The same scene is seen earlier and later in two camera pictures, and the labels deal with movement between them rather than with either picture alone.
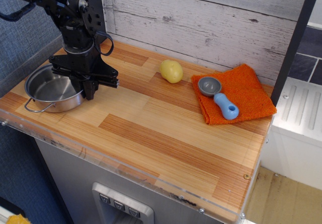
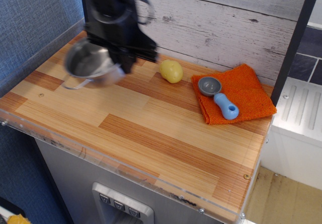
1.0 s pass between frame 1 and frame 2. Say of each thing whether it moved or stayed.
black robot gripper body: moved
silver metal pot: moved
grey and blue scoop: stayed
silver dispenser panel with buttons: stayed
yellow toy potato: stayed
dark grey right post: stayed
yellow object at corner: stayed
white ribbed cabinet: stayed
